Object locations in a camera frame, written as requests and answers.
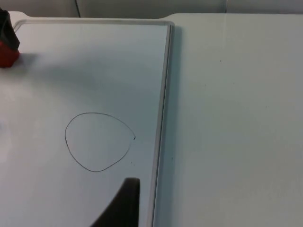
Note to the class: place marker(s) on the red cube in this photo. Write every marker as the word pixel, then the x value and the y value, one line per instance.
pixel 7 55

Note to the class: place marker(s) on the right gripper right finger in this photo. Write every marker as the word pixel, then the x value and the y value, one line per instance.
pixel 123 205

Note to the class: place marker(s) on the grey-framed whiteboard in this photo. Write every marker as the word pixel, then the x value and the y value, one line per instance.
pixel 94 82

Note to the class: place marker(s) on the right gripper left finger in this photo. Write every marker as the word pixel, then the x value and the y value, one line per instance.
pixel 8 33

